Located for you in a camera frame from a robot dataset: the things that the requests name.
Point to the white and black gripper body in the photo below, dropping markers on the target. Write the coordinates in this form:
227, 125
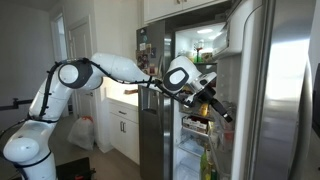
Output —
205, 93

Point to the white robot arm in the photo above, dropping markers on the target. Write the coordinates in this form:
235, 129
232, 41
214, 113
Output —
28, 150

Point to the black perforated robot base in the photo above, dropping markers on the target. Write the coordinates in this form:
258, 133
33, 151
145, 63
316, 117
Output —
76, 170

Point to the stainless steel fridge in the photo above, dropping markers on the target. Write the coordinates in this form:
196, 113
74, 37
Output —
171, 57

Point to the open fridge door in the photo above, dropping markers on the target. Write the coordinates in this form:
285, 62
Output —
265, 75

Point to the green soda bottle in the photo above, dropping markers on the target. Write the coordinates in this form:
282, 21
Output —
203, 165

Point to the white kitchen cabinet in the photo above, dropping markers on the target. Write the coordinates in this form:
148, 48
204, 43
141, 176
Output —
124, 129

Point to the upper white cabinet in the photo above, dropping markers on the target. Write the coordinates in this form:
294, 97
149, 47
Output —
154, 10

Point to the white trash bag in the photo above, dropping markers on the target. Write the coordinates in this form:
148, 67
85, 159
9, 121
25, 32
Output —
82, 133

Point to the white interior door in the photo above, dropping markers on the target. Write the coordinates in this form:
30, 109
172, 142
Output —
79, 39

